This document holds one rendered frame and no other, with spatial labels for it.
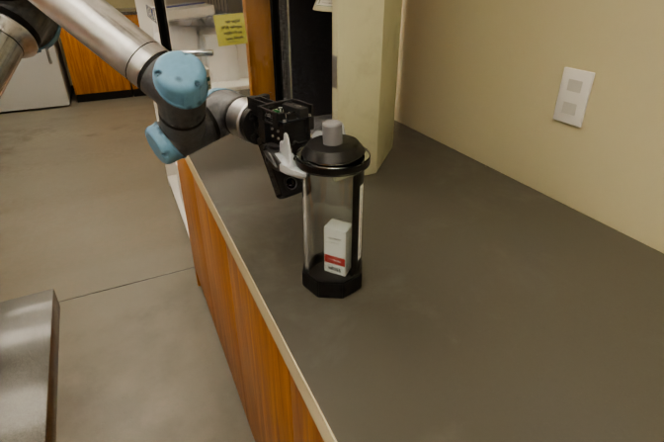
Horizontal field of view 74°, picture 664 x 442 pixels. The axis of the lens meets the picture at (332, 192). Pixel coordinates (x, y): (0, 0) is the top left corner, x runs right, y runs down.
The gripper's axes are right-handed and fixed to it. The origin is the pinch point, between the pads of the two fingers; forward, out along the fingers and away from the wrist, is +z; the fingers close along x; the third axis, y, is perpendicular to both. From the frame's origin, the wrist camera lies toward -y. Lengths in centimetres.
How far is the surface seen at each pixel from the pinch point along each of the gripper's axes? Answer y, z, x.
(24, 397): -20.0, -6.8, -43.2
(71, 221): -114, -242, -6
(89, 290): -114, -163, -16
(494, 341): -20.1, 25.3, 8.1
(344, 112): -2.9, -27.6, 27.5
